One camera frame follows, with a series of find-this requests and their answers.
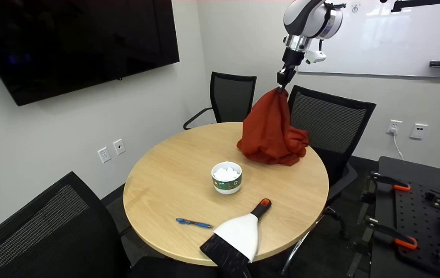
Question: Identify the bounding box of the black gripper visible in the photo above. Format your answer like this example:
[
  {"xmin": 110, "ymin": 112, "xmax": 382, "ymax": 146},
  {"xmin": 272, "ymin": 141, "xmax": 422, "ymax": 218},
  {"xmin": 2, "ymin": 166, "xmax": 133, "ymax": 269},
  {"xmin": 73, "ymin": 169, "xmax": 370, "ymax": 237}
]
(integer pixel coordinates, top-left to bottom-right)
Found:
[{"xmin": 275, "ymin": 49, "xmax": 306, "ymax": 92}]

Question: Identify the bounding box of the red towel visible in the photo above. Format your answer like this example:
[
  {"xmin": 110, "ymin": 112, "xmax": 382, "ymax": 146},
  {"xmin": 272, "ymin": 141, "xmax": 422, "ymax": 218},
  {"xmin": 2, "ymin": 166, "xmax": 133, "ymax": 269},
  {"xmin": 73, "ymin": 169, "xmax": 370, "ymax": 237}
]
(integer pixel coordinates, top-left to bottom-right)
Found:
[{"xmin": 235, "ymin": 87, "xmax": 312, "ymax": 167}]

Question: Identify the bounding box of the black mesh chair with armrests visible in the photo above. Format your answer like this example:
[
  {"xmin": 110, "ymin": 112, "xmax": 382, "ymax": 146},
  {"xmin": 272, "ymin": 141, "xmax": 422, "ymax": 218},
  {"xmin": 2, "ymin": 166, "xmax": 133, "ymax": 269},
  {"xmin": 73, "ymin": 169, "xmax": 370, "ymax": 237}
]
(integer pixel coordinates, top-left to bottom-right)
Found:
[{"xmin": 183, "ymin": 72, "xmax": 260, "ymax": 132}]

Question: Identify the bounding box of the black mesh office chair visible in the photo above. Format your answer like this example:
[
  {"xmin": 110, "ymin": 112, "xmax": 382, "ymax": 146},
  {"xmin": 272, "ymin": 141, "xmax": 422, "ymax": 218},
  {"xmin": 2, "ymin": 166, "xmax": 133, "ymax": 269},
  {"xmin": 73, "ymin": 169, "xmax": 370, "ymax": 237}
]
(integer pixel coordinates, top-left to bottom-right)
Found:
[{"xmin": 283, "ymin": 84, "xmax": 379, "ymax": 240}]

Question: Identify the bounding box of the white bowl with green band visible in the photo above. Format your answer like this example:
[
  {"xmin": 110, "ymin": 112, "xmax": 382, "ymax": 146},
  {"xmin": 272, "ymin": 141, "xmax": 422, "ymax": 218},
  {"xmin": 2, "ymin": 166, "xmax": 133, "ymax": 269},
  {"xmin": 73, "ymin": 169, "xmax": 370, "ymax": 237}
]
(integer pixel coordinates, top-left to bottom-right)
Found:
[{"xmin": 211, "ymin": 160, "xmax": 246, "ymax": 197}]

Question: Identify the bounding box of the white outlet with plug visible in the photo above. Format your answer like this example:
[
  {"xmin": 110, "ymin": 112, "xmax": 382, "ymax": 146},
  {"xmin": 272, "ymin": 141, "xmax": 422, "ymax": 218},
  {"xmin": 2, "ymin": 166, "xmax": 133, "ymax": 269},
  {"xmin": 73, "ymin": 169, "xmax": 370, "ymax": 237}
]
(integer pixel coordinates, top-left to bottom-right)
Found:
[{"xmin": 387, "ymin": 118, "xmax": 405, "ymax": 140}]

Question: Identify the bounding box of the round wooden table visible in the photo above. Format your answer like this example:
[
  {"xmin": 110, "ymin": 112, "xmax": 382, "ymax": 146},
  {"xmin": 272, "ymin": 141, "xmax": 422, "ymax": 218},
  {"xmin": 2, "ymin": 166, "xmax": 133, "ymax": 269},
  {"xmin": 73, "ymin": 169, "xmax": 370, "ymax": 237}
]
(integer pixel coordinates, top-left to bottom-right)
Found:
[{"xmin": 123, "ymin": 121, "xmax": 331, "ymax": 278}]

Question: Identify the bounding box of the black clamp with orange tip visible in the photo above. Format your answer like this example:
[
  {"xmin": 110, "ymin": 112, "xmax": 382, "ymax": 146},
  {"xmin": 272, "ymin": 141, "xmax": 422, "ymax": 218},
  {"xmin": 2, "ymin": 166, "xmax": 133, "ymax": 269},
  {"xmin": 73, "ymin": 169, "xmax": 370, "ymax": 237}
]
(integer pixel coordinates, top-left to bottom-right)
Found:
[
  {"xmin": 365, "ymin": 215, "xmax": 421, "ymax": 254},
  {"xmin": 370, "ymin": 172, "xmax": 414, "ymax": 195}
]

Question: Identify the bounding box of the black overhead bar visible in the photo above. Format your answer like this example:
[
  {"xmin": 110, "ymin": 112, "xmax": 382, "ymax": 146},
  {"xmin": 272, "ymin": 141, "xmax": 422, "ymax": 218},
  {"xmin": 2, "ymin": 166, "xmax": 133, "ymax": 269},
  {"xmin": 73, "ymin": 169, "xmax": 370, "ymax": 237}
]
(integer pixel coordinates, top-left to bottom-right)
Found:
[{"xmin": 390, "ymin": 0, "xmax": 440, "ymax": 15}]

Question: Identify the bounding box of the blue pen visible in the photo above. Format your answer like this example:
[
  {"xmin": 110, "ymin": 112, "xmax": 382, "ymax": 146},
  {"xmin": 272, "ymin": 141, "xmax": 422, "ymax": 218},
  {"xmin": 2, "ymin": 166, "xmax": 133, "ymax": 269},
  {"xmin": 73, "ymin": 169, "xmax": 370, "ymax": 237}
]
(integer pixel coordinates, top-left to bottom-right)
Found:
[{"xmin": 175, "ymin": 217, "xmax": 215, "ymax": 231}]

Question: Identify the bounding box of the black pegboard robot cart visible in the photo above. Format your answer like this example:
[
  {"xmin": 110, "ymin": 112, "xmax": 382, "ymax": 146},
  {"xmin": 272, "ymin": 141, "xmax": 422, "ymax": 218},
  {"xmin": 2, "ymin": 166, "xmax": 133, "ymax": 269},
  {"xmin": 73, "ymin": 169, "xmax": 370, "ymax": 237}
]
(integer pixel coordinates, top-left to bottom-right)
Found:
[{"xmin": 370, "ymin": 157, "xmax": 440, "ymax": 278}]

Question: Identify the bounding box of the large black mesh chair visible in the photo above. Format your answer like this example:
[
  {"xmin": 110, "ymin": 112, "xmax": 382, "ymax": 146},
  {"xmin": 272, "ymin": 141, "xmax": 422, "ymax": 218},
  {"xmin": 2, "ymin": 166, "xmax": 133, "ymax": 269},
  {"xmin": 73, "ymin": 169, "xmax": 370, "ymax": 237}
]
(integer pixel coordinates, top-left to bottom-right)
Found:
[{"xmin": 0, "ymin": 171, "xmax": 135, "ymax": 278}]

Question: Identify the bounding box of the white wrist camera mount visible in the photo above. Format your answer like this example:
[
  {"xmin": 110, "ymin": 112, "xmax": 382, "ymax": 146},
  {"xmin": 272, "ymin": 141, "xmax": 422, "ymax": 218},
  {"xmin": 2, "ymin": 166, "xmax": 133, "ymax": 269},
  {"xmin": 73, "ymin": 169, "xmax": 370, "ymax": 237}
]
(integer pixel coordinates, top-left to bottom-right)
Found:
[{"xmin": 303, "ymin": 45, "xmax": 329, "ymax": 67}]

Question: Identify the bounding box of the white wall whiteboard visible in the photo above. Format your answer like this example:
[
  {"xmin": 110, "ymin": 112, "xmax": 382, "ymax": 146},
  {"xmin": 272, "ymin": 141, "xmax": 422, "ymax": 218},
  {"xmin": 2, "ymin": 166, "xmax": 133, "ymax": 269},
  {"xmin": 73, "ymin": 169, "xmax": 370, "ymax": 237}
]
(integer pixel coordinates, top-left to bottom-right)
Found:
[{"xmin": 297, "ymin": 0, "xmax": 440, "ymax": 83}]

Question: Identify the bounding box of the white power cable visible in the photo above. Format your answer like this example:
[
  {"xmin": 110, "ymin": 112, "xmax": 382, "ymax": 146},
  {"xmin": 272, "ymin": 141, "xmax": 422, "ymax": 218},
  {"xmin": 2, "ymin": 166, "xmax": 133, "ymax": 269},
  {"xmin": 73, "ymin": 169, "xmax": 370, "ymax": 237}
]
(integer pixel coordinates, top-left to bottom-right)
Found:
[{"xmin": 393, "ymin": 134, "xmax": 408, "ymax": 163}]

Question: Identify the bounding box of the white wall outlet plate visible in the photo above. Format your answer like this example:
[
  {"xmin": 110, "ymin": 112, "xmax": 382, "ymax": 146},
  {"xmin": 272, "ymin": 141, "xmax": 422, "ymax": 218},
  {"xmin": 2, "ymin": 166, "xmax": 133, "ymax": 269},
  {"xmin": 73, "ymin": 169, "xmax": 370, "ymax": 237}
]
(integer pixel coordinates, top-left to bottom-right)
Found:
[
  {"xmin": 410, "ymin": 121, "xmax": 431, "ymax": 143},
  {"xmin": 96, "ymin": 146, "xmax": 113, "ymax": 166},
  {"xmin": 112, "ymin": 137, "xmax": 129, "ymax": 158}
]

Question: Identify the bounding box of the black wall television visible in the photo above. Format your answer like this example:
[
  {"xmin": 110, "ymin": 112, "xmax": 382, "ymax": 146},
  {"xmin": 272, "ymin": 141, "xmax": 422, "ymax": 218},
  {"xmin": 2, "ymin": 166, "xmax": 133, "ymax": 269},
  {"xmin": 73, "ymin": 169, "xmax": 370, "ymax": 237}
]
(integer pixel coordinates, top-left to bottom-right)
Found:
[{"xmin": 0, "ymin": 0, "xmax": 183, "ymax": 109}]

